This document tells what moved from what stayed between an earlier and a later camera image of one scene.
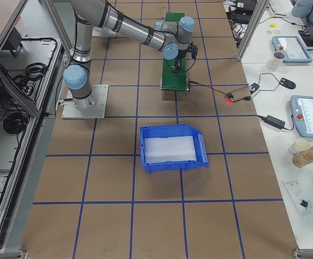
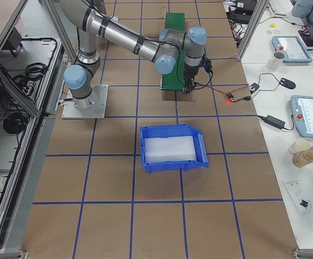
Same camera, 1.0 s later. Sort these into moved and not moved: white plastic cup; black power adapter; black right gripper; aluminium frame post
Moved: black right gripper
Not moved: aluminium frame post; white plastic cup; black power adapter
